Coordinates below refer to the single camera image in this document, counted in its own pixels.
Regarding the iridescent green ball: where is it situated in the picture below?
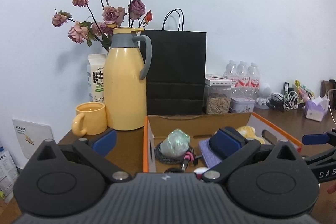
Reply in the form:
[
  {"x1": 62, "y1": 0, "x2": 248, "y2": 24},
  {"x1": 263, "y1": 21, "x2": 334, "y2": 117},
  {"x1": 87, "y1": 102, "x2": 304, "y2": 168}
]
[{"x1": 159, "y1": 128, "x2": 190, "y2": 157}]

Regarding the pink hair tie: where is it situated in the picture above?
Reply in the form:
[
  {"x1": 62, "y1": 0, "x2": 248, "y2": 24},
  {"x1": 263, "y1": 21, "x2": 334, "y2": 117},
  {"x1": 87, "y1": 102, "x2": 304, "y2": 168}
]
[{"x1": 182, "y1": 151, "x2": 196, "y2": 167}]

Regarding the water bottle left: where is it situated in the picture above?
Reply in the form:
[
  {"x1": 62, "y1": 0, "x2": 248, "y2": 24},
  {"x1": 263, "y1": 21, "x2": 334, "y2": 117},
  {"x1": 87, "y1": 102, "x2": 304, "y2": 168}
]
[{"x1": 224, "y1": 60, "x2": 239, "y2": 98}]

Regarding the yellow ceramic mug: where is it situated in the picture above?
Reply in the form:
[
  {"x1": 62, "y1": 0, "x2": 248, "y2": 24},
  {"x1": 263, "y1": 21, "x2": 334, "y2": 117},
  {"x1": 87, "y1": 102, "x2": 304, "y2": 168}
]
[{"x1": 71, "y1": 102, "x2": 108, "y2": 137}]

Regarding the water bottle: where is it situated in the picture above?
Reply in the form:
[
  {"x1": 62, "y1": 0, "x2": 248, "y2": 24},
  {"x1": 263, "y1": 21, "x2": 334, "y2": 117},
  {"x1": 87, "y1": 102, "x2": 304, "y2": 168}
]
[
  {"x1": 224, "y1": 60, "x2": 239, "y2": 98},
  {"x1": 248, "y1": 63, "x2": 261, "y2": 100},
  {"x1": 237, "y1": 61, "x2": 249, "y2": 97}
]

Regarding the purple tissue pack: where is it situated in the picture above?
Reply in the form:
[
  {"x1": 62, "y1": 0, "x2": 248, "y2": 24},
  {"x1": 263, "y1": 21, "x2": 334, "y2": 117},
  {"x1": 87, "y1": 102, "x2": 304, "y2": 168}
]
[{"x1": 304, "y1": 97, "x2": 330, "y2": 122}]

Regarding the purple folded towel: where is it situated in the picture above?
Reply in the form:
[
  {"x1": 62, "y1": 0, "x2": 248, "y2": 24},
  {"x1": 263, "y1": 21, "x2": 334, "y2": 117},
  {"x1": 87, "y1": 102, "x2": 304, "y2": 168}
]
[{"x1": 198, "y1": 138, "x2": 222, "y2": 168}]

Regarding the navy blue cloth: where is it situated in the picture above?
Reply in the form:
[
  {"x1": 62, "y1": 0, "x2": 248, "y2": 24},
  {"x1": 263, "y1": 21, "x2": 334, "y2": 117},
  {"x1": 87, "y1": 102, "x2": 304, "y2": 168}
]
[{"x1": 210, "y1": 126, "x2": 245, "y2": 148}]

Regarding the black paper shopping bag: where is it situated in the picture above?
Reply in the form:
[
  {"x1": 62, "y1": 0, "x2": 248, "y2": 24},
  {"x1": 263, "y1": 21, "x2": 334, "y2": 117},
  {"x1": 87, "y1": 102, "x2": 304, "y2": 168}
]
[{"x1": 141, "y1": 9, "x2": 207, "y2": 115}]

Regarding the dried pink rose bouquet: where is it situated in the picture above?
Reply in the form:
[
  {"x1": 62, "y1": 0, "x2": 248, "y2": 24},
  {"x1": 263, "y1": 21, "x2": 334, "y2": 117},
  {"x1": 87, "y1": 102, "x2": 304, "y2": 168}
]
[{"x1": 52, "y1": 0, "x2": 153, "y2": 51}]

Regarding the tangled cables pile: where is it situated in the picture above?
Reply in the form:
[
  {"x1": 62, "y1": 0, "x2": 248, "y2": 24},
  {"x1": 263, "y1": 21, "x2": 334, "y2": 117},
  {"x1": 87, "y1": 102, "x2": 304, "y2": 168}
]
[{"x1": 270, "y1": 79, "x2": 316, "y2": 112}]

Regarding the red cardboard box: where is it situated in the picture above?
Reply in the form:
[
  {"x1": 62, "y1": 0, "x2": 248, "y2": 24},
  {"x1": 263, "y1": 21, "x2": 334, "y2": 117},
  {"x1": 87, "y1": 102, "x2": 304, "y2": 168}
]
[{"x1": 142, "y1": 113, "x2": 302, "y2": 172}]

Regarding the milk carton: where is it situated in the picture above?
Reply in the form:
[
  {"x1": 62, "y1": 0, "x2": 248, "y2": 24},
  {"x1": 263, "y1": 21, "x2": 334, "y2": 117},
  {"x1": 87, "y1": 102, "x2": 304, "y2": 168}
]
[{"x1": 87, "y1": 53, "x2": 106, "y2": 103}]

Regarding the water bottle middle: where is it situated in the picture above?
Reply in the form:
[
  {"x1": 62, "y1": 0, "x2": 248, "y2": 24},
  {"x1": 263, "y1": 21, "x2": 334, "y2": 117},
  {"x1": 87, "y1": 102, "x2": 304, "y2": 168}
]
[{"x1": 237, "y1": 61, "x2": 249, "y2": 97}]

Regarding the water bottle right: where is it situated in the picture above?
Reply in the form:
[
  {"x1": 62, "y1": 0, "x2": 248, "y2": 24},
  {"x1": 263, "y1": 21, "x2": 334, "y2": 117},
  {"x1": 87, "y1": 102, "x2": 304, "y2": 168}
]
[{"x1": 248, "y1": 63, "x2": 261, "y2": 100}]

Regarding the brown leather item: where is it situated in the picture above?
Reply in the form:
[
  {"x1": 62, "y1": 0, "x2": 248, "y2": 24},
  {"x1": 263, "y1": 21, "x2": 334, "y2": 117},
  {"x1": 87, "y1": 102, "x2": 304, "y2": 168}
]
[{"x1": 320, "y1": 79, "x2": 336, "y2": 109}]

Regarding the person's left hand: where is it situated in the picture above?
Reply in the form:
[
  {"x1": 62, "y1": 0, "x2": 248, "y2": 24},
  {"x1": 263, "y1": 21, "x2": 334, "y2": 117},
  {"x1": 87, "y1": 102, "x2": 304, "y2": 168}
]
[{"x1": 327, "y1": 182, "x2": 336, "y2": 194}]

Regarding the yellow fluffy towel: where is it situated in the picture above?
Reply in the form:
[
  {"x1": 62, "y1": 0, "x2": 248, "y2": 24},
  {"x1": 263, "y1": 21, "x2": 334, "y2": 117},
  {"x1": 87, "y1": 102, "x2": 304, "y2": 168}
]
[{"x1": 236, "y1": 126, "x2": 265, "y2": 144}]

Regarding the white robot figurine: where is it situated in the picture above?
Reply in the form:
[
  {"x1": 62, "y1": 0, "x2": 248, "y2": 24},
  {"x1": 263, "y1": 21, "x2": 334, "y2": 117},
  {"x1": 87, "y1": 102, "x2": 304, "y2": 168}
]
[{"x1": 255, "y1": 83, "x2": 272, "y2": 110}]

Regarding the small decorated tin box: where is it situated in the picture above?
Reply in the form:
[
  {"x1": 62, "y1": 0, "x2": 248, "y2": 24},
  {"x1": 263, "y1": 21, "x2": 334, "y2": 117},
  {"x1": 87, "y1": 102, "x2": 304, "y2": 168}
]
[{"x1": 229, "y1": 97, "x2": 255, "y2": 113}]

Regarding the black braided cord coil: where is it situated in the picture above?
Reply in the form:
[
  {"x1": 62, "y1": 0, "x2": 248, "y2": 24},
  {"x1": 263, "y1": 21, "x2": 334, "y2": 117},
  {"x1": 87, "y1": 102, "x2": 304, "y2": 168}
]
[{"x1": 154, "y1": 141, "x2": 203, "y2": 164}]

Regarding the clear food storage container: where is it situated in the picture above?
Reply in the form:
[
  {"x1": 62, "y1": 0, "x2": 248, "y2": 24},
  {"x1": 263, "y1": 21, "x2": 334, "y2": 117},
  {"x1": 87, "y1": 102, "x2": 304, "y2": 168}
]
[{"x1": 204, "y1": 75, "x2": 233, "y2": 114}]

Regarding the yellow thermos jug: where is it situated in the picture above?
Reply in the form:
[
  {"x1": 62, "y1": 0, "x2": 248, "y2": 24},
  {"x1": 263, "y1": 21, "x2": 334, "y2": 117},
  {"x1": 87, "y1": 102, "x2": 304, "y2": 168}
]
[{"x1": 104, "y1": 27, "x2": 152, "y2": 131}]

